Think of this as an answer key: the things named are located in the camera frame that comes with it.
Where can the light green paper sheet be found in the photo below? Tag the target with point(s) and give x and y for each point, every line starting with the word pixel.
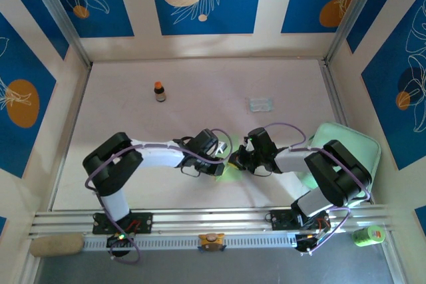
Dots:
pixel 227 177

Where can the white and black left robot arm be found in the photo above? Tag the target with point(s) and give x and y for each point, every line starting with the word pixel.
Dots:
pixel 156 157

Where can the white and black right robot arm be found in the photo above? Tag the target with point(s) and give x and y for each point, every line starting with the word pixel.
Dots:
pixel 293 161

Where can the clear plastic packet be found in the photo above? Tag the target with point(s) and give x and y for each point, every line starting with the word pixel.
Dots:
pixel 259 104

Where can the brown bottle with orange cap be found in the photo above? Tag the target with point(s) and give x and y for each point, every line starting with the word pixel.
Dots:
pixel 160 92

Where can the mint green zip pouch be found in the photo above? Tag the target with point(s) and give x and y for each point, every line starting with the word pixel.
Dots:
pixel 352 137

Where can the green tape roll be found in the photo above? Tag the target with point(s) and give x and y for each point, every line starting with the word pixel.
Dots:
pixel 367 235

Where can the beige sponge block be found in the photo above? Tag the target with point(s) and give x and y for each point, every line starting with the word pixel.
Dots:
pixel 56 245

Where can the aluminium mounting rail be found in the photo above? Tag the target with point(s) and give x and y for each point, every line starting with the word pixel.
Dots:
pixel 206 215

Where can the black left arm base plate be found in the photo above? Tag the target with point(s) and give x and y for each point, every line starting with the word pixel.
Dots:
pixel 143 222

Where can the aluminium frame post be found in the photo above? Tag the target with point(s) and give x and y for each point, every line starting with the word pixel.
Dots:
pixel 356 8
pixel 56 8

